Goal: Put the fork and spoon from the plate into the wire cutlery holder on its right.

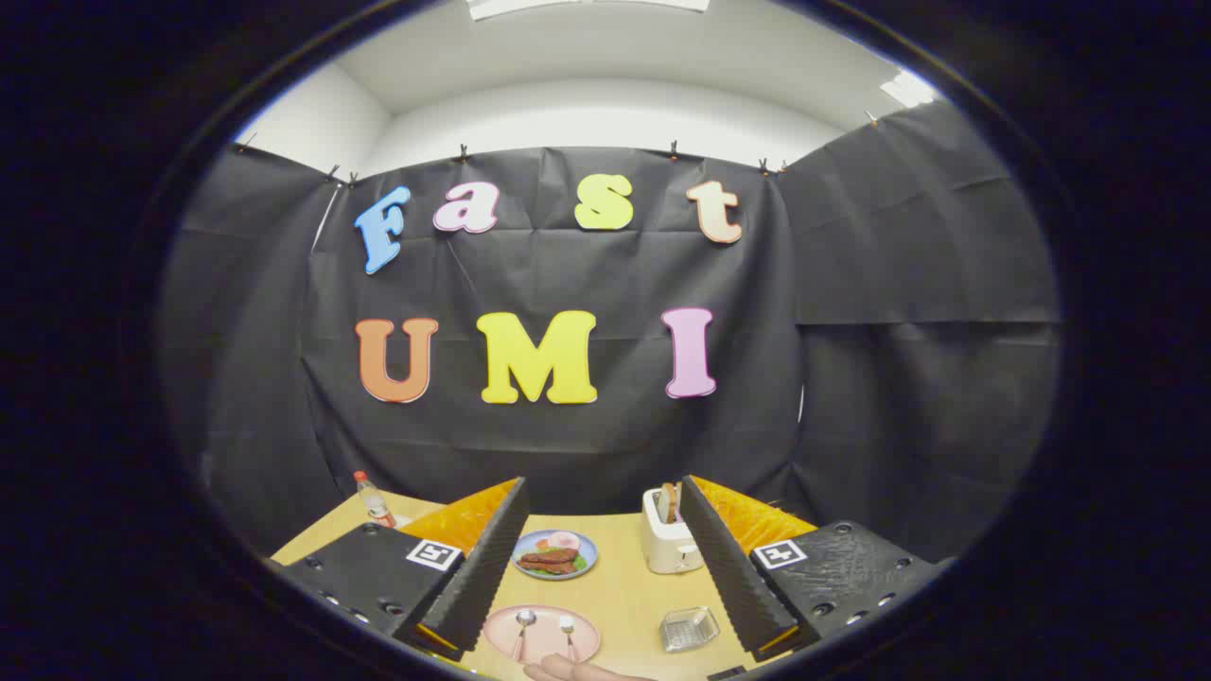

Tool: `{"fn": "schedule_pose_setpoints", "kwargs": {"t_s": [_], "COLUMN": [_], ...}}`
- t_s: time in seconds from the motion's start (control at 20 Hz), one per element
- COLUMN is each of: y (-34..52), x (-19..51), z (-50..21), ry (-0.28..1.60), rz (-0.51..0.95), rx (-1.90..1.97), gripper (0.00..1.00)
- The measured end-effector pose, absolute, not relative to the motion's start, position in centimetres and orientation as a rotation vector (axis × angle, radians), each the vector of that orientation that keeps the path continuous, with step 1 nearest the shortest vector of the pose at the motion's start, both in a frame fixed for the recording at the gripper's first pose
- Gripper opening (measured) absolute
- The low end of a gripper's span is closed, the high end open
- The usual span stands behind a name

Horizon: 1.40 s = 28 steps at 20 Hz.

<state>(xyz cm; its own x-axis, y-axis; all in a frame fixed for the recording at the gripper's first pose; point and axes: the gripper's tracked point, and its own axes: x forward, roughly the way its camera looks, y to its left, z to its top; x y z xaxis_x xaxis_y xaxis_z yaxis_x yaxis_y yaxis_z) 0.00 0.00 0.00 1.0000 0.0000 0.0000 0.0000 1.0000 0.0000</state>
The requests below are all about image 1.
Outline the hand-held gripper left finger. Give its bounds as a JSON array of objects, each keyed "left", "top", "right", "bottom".
[{"left": 270, "top": 477, "right": 531, "bottom": 663}]

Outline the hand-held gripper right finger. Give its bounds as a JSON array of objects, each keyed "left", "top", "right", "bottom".
[{"left": 679, "top": 475, "right": 952, "bottom": 663}]

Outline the white toaster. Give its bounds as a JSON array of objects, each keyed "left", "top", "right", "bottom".
[{"left": 641, "top": 487, "right": 706, "bottom": 575}]

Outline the pink plate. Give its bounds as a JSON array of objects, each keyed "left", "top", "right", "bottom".
[{"left": 483, "top": 605, "right": 602, "bottom": 665}]

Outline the blue plate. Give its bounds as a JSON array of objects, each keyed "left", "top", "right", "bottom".
[{"left": 511, "top": 530, "right": 599, "bottom": 581}]

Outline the clear plastic water bottle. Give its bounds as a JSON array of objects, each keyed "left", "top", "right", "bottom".
[{"left": 354, "top": 471, "right": 398, "bottom": 529}]

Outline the ceiling light panel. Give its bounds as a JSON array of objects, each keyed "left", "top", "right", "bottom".
[
  {"left": 880, "top": 69, "right": 939, "bottom": 108},
  {"left": 466, "top": 0, "right": 711, "bottom": 22}
]

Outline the metal wire cutlery basket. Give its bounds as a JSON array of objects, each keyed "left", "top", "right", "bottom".
[{"left": 659, "top": 606, "right": 722, "bottom": 654}]

